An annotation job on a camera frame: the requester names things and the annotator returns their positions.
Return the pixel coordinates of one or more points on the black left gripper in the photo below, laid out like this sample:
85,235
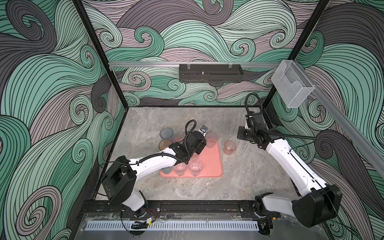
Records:
200,147

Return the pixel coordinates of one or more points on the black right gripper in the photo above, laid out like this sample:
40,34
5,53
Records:
239,135

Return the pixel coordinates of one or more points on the clear glass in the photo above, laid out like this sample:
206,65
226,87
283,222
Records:
180,169
211,139
179,137
195,166

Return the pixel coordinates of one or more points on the pink plastic tray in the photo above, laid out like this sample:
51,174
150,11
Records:
212,161

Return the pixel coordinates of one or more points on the blue translucent cup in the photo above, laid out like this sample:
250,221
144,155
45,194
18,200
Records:
167,134

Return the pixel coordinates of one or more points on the pink translucent cup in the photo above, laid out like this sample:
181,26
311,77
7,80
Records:
229,148

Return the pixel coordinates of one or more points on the orange translucent cup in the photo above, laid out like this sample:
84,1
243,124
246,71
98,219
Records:
163,144

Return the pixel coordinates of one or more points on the green translucent cup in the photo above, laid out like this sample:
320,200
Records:
167,170

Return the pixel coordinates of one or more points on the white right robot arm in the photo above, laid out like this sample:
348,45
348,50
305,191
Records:
319,201

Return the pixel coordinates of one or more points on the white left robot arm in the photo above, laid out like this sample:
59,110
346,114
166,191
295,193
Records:
120,178

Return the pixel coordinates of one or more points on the clear acrylic wall holder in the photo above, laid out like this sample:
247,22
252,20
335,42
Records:
292,83

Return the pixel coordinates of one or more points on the black perforated wall shelf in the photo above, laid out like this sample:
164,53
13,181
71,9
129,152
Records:
210,74

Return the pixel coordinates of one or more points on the white slotted cable duct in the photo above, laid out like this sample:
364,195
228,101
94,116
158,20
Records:
175,226

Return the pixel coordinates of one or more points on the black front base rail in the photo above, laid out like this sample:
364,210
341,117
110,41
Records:
181,206

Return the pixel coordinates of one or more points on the aluminium back wall rail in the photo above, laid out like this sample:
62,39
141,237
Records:
166,64

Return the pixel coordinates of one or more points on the aluminium wall rail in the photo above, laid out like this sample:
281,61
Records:
356,103
166,64

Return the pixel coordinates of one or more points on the aluminium right wall rail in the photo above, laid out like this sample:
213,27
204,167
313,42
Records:
356,103

